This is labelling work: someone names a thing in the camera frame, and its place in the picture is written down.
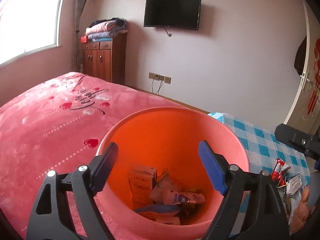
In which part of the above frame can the grey white bag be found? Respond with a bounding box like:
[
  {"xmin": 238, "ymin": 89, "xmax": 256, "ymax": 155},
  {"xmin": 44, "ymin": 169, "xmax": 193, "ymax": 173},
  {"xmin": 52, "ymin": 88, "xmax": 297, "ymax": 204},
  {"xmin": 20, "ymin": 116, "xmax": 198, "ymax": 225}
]
[{"xmin": 283, "ymin": 173, "xmax": 303, "ymax": 225}]

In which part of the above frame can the red snack wrapper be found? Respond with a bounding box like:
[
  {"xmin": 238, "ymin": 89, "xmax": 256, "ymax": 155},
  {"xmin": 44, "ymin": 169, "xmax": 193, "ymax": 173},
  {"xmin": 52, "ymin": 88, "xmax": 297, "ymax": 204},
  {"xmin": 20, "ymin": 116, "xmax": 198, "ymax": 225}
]
[{"xmin": 271, "ymin": 158, "xmax": 291, "ymax": 187}]

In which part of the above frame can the orange plastic trash bucket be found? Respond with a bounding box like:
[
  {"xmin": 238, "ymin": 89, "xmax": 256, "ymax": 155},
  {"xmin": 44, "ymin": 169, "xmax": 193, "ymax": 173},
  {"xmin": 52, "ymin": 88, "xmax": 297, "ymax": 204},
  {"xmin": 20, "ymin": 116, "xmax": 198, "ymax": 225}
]
[{"xmin": 97, "ymin": 107, "xmax": 249, "ymax": 239}]

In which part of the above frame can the trash inside bucket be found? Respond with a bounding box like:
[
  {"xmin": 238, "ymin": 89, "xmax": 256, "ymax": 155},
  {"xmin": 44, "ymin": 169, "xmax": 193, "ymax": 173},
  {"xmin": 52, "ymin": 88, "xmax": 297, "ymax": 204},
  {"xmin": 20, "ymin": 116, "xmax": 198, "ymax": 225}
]
[{"xmin": 129, "ymin": 166, "xmax": 206, "ymax": 225}]

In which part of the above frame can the person's right hand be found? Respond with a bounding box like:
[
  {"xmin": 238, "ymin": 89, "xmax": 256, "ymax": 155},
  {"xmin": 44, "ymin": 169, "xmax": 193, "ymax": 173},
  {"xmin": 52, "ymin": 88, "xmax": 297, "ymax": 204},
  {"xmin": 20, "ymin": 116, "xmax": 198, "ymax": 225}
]
[{"xmin": 290, "ymin": 186, "xmax": 312, "ymax": 233}]

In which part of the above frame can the white room door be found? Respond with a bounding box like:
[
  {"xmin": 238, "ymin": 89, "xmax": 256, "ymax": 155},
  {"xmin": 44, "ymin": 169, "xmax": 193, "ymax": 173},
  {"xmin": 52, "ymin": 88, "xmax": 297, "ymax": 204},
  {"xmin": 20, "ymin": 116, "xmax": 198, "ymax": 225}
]
[{"xmin": 284, "ymin": 1, "xmax": 319, "ymax": 134}]

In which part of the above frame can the blue white checkered tablecloth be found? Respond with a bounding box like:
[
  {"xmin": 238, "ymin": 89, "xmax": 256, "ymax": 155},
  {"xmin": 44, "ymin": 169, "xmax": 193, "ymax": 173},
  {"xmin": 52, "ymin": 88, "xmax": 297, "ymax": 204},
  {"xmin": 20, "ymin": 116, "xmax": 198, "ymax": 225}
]
[{"xmin": 208, "ymin": 112, "xmax": 310, "ymax": 225}]

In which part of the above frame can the pink heart-print bedspread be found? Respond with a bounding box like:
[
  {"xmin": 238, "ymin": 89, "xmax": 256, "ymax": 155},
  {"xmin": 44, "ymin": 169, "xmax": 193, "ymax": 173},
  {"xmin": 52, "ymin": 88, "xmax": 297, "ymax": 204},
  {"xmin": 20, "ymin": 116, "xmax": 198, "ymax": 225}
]
[{"xmin": 1, "ymin": 72, "xmax": 174, "ymax": 237}]

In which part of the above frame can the dark bag behind door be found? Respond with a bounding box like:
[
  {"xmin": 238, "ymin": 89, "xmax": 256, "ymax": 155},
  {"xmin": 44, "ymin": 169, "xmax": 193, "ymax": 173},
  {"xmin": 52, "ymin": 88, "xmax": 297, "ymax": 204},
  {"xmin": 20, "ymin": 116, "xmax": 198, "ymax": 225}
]
[{"xmin": 294, "ymin": 37, "xmax": 307, "ymax": 75}]

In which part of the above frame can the red Chinese knot decoration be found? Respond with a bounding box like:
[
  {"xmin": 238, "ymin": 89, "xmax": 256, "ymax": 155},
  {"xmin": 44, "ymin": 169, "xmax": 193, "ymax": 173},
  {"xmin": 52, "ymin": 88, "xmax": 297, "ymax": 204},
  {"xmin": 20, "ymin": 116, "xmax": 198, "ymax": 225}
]
[{"xmin": 307, "ymin": 38, "xmax": 320, "ymax": 115}]

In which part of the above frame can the brown wooden cabinet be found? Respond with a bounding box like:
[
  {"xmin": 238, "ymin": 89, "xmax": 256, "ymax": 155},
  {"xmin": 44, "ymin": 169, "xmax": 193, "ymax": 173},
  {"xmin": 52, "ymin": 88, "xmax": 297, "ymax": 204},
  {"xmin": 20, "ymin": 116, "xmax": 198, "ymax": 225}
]
[{"xmin": 82, "ymin": 34, "xmax": 127, "ymax": 85}]

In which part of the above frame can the folded blankets stack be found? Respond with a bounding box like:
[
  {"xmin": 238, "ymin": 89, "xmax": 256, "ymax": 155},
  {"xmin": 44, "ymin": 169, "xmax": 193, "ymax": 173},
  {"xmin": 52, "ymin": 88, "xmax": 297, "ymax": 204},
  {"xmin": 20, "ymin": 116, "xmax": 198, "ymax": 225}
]
[{"xmin": 80, "ymin": 17, "xmax": 129, "ymax": 43}]

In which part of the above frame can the window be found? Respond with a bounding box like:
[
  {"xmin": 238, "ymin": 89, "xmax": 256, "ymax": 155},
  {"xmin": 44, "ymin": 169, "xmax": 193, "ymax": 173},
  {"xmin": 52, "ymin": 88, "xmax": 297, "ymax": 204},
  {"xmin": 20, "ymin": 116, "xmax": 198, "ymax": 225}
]
[{"xmin": 1, "ymin": 0, "xmax": 63, "ymax": 66}]

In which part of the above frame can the grey patterned curtain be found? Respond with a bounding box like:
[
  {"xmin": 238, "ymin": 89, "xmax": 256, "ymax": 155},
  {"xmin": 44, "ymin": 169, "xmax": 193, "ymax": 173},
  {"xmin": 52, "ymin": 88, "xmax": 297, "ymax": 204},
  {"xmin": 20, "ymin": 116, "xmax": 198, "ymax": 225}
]
[{"xmin": 71, "ymin": 0, "xmax": 94, "ymax": 74}]

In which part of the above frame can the silver door handle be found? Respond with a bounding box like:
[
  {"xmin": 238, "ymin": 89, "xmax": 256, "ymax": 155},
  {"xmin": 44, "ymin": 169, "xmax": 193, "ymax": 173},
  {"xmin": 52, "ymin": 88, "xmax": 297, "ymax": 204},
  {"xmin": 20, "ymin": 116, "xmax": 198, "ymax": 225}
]
[{"xmin": 301, "ymin": 71, "xmax": 312, "ymax": 92}]

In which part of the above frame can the white outlet cable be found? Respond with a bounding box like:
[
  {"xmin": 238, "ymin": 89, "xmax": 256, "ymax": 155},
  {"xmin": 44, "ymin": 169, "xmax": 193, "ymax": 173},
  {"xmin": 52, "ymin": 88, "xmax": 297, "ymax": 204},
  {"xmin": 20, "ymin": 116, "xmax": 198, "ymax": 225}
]
[{"xmin": 151, "ymin": 76, "xmax": 164, "ymax": 95}]

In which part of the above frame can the wall power outlet strip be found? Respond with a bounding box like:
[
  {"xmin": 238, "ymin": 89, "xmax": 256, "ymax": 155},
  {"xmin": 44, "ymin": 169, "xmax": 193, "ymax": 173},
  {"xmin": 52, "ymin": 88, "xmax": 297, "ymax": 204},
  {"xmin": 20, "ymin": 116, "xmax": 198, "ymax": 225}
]
[{"xmin": 148, "ymin": 72, "xmax": 171, "ymax": 84}]

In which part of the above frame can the wall-mounted black television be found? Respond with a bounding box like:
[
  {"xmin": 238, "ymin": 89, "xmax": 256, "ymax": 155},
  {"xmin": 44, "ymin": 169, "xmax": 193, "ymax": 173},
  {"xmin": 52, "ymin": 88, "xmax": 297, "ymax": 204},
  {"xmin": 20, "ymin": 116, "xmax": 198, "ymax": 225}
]
[{"xmin": 143, "ymin": 0, "xmax": 202, "ymax": 30}]

